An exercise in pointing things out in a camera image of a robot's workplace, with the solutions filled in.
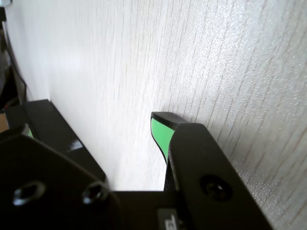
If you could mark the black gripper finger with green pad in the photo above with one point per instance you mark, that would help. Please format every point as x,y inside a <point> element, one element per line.
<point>48,187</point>
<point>204,163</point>

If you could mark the black box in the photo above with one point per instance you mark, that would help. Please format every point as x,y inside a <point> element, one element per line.
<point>55,124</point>

